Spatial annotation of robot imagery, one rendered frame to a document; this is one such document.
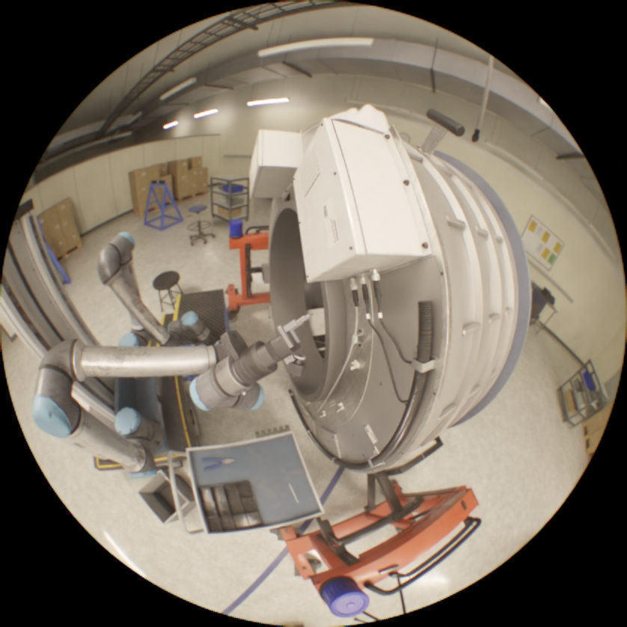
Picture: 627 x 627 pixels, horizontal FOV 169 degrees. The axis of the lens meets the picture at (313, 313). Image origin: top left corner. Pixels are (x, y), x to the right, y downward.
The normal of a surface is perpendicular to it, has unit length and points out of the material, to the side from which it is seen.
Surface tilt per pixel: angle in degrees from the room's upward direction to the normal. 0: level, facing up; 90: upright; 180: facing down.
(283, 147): 55
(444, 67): 90
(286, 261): 85
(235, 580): 0
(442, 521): 0
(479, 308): 72
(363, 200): 43
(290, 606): 0
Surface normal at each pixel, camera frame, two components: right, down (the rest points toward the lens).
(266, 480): 0.16, -0.71
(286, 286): 0.37, 0.26
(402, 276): -0.93, 0.13
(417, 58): -0.51, 0.54
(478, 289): -0.63, 0.12
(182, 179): 0.85, 0.45
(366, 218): 0.34, -0.05
